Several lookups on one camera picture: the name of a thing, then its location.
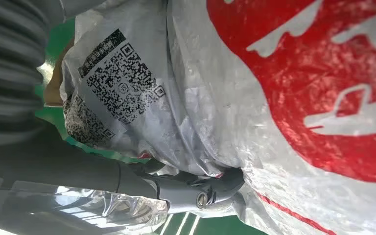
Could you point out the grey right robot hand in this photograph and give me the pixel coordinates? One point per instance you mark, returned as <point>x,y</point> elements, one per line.
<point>77,175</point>

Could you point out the brown cardboard box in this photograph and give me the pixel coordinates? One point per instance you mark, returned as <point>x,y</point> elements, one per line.
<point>55,82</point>

